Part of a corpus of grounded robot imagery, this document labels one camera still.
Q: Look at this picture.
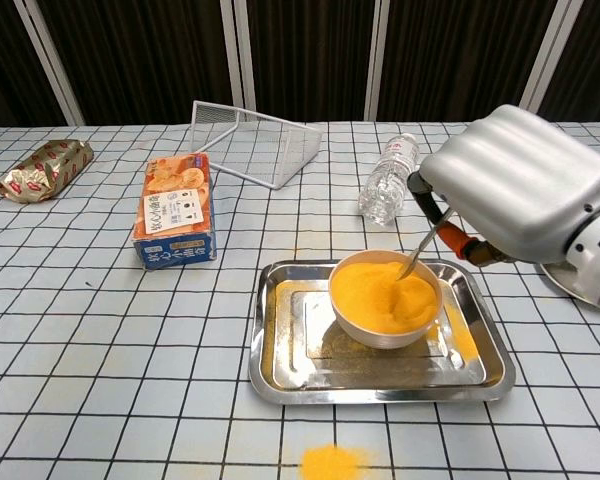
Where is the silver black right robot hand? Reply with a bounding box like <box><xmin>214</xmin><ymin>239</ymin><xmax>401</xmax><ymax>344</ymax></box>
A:
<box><xmin>407</xmin><ymin>103</ymin><xmax>600</xmax><ymax>267</ymax></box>

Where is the metal spoon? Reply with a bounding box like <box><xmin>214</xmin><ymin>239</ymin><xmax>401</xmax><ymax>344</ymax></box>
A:
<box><xmin>397</xmin><ymin>207</ymin><xmax>456</xmax><ymax>281</ymax></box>

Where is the beige bowl of yellow powder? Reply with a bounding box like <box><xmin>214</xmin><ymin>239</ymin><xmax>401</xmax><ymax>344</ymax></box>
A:
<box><xmin>327</xmin><ymin>249</ymin><xmax>446</xmax><ymax>351</ymax></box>

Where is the rectangular steel tray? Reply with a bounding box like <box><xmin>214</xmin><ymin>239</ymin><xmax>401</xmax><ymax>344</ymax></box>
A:
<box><xmin>247</xmin><ymin>258</ymin><xmax>517</xmax><ymax>406</ymax></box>

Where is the white black-grid tablecloth table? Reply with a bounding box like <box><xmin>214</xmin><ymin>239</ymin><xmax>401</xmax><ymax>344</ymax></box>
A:
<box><xmin>0</xmin><ymin>121</ymin><xmax>600</xmax><ymax>480</ymax></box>

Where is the clear plastic water bottle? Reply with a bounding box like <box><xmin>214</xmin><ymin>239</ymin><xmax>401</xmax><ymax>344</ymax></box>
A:
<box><xmin>357</xmin><ymin>132</ymin><xmax>421</xmax><ymax>227</ymax></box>

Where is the small yellow powder pile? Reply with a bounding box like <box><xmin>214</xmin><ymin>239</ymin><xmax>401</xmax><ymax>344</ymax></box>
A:
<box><xmin>298</xmin><ymin>443</ymin><xmax>366</xmax><ymax>480</ymax></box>

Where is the orange blue cookie box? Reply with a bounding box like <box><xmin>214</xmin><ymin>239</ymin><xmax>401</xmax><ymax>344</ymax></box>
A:
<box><xmin>132</xmin><ymin>152</ymin><xmax>218</xmax><ymax>272</ymax></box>

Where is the gold foil snack packet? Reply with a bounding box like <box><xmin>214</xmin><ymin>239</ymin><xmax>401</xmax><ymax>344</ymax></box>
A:
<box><xmin>0</xmin><ymin>139</ymin><xmax>95</xmax><ymax>203</ymax></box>

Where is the black screen panel white frame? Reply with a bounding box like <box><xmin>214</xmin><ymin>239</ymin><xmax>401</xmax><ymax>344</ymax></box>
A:
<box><xmin>374</xmin><ymin>0</ymin><xmax>571</xmax><ymax>124</ymax></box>
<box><xmin>0</xmin><ymin>0</ymin><xmax>74</xmax><ymax>130</ymax></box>
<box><xmin>27</xmin><ymin>0</ymin><xmax>246</xmax><ymax>126</ymax></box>
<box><xmin>234</xmin><ymin>0</ymin><xmax>381</xmax><ymax>124</ymax></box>
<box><xmin>524</xmin><ymin>0</ymin><xmax>600</xmax><ymax>124</ymax></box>

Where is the white wire mesh basket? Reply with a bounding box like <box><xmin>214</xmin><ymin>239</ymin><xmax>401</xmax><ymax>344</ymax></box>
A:
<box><xmin>189</xmin><ymin>99</ymin><xmax>324</xmax><ymax>192</ymax></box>

